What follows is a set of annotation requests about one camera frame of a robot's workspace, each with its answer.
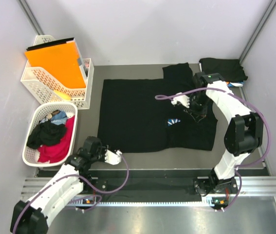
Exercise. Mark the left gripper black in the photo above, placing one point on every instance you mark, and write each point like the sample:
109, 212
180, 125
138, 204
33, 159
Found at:
103, 148

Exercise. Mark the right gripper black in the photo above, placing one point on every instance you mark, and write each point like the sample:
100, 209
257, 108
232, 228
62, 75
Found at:
203, 112

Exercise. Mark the black t shirt flower print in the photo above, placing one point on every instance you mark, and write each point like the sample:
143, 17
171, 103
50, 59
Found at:
133, 121

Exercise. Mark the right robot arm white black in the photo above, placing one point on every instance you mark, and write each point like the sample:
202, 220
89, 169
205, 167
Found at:
243, 135

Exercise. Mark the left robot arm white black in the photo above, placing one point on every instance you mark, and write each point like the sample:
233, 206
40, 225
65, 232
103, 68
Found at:
35, 215

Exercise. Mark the folded black t shirt stack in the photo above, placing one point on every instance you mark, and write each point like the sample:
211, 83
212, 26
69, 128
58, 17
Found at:
230, 69

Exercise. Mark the red garment in basket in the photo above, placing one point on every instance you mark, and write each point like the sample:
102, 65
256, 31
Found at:
58, 152

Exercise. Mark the blue garment in basket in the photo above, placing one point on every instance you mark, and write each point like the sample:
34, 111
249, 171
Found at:
56, 117

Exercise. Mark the black garment in basket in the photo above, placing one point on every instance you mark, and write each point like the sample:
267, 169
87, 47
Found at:
46, 134

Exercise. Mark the white oval laundry basket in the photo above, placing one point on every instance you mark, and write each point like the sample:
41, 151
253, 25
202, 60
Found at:
30, 156

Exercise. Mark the white perforated file organizer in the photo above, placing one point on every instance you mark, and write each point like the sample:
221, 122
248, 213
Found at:
42, 84

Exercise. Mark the orange folder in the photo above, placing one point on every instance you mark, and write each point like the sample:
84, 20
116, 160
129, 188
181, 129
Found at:
63, 62

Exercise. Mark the black folder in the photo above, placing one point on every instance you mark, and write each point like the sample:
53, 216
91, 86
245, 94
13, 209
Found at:
48, 44

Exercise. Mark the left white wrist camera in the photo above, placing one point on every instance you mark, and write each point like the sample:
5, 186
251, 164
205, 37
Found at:
112, 157

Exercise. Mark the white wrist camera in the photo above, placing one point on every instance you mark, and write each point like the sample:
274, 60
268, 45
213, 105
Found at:
112, 157
180, 99

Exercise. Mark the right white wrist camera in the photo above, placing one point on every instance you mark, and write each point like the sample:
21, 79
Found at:
180, 99

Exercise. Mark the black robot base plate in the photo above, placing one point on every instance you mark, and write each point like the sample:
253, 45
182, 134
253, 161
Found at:
168, 186

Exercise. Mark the aluminium frame rail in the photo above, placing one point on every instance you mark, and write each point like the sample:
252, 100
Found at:
248, 186

